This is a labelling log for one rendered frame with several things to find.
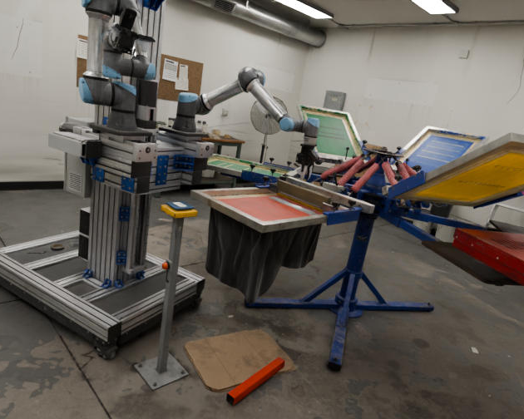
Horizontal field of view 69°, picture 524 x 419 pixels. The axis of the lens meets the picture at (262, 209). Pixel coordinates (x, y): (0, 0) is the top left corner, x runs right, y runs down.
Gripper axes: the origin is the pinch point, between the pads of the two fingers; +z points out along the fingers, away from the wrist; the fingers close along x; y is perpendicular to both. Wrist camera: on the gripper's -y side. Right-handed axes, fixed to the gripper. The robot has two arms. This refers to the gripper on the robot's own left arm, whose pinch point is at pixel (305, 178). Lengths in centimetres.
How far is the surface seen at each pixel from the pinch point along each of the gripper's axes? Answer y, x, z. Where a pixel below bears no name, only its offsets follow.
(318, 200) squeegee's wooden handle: -14.1, 2.2, 9.6
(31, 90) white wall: 380, 50, -14
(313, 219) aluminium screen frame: -28.9, 24.9, 14.1
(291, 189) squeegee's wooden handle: 7.7, 2.0, 8.4
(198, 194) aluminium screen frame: 22, 60, 13
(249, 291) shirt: -18, 51, 54
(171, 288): 11, 78, 59
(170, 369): 11, 73, 111
